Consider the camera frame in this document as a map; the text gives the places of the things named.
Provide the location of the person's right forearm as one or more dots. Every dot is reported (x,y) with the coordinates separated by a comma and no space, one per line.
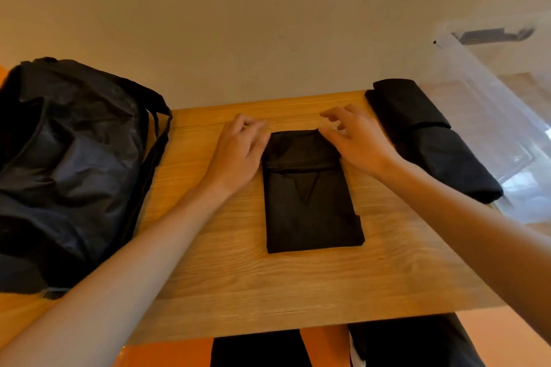
(473,233)

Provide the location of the clear plastic storage box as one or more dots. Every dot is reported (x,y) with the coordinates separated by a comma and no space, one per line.
(495,121)

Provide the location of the large black nylon bag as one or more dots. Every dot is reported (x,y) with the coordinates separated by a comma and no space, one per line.
(69,173)

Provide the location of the person's left hand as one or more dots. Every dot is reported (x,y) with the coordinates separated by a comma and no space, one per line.
(234,156)

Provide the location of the black cloth bag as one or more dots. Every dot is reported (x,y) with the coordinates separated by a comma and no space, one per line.
(310,212)
(434,143)

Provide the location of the rolled black cloth bag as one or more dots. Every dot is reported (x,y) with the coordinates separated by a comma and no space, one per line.
(434,143)

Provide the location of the person's right thumb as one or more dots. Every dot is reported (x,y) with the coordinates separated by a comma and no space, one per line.
(330,134)

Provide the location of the person's black trousers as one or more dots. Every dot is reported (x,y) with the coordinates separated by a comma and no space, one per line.
(413,345)

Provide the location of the person's right hand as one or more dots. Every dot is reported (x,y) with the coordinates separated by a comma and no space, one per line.
(366,145)

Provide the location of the person's left forearm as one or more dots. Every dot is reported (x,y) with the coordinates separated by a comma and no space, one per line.
(125,276)

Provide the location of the person's left thumb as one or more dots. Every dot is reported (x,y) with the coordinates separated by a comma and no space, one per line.
(262,145)

